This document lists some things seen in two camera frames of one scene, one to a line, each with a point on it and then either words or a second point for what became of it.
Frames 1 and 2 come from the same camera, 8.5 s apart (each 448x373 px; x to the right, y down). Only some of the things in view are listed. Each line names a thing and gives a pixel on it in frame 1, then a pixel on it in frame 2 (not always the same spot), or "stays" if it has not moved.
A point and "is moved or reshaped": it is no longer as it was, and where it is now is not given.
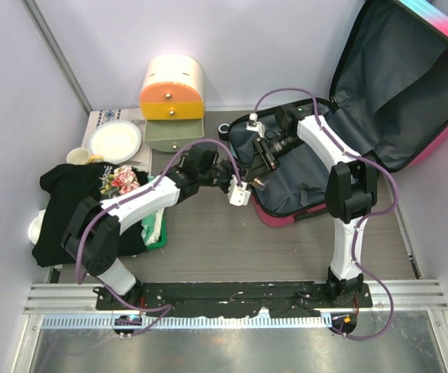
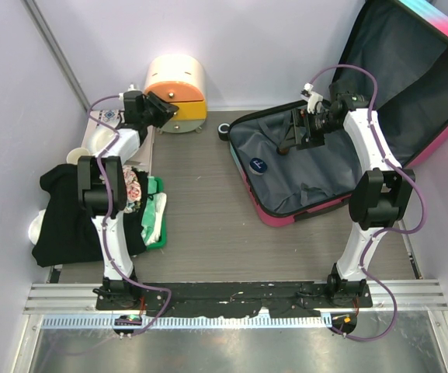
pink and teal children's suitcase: x=402 y=86 stays
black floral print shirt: x=64 y=185 stays
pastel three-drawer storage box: x=172 y=102 is moved or reshaped
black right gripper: x=262 y=160 → x=292 y=135
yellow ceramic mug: x=79 y=156 stays
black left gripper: x=227 y=165 → x=164 y=116
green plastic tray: x=163 y=242 stays
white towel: x=35 y=226 stays
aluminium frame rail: x=74 y=298 stays
